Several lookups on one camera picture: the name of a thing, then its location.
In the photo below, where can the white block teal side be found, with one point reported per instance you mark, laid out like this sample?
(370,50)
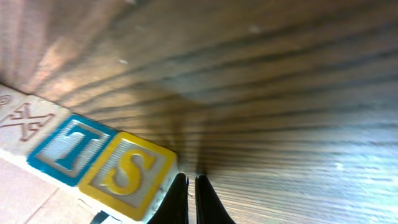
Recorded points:
(68,153)

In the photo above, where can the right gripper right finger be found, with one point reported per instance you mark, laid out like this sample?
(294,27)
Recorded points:
(209,208)

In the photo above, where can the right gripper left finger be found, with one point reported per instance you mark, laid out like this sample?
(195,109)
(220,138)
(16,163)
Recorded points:
(174,208)

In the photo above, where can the white block green side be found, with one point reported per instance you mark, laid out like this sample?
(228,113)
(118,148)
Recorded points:
(26,120)

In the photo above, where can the yellow block letter G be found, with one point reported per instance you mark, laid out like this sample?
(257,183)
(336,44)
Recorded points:
(131,177)

